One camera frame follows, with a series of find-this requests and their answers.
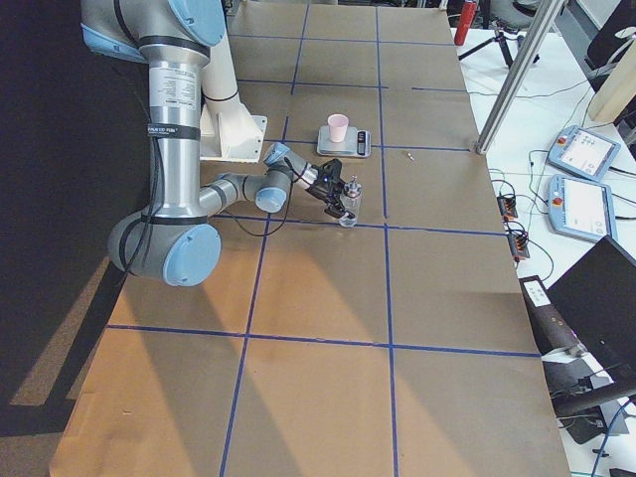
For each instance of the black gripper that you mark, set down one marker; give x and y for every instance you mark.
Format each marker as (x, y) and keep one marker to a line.
(318, 191)

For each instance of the glass sauce dispenser bottle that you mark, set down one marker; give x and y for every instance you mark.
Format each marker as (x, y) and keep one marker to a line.
(351, 199)

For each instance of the pink plastic cup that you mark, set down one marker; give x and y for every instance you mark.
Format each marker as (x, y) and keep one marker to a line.
(338, 124)

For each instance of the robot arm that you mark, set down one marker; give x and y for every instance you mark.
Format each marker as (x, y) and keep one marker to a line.
(171, 238)

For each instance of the digital kitchen scale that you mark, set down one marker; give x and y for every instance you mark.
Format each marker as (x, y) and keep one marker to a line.
(356, 143)

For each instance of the orange connector box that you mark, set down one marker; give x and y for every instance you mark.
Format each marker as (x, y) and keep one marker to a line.
(508, 207)
(518, 247)

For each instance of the black tripod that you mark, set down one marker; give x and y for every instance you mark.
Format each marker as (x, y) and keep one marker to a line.
(502, 39)

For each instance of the near blue teach pendant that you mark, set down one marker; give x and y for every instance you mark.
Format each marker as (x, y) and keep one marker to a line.
(581, 209)

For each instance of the blue teach pendant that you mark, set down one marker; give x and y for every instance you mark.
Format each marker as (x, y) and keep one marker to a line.
(581, 209)
(583, 153)

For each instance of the far blue teach pendant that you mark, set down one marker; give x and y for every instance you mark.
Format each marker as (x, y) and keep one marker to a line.
(583, 153)

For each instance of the black laptop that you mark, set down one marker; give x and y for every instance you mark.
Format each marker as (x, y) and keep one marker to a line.
(596, 297)

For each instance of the white pedestal column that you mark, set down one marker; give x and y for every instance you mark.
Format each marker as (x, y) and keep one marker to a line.
(229, 132)

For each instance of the aluminium frame post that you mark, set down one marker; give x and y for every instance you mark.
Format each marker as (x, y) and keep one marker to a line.
(544, 18)

